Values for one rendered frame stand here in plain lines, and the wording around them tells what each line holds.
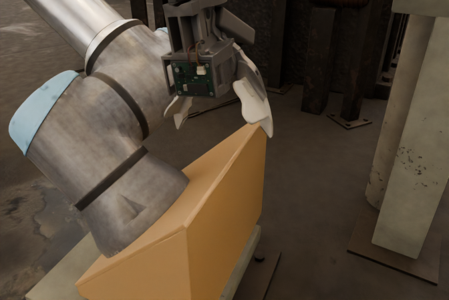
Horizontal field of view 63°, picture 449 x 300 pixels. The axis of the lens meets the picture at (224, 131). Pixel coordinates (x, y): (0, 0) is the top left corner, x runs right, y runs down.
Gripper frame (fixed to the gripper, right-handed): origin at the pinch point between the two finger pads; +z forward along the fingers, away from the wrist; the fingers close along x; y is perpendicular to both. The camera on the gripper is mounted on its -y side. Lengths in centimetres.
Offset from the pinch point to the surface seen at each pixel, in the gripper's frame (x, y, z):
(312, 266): 9.2, -15.6, 41.7
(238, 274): -0.4, 1.6, 28.7
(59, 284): -28.1, 16.3, 24.5
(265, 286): 1.8, -5.0, 38.7
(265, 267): 0.4, -9.5, 38.5
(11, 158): -88, -19, 28
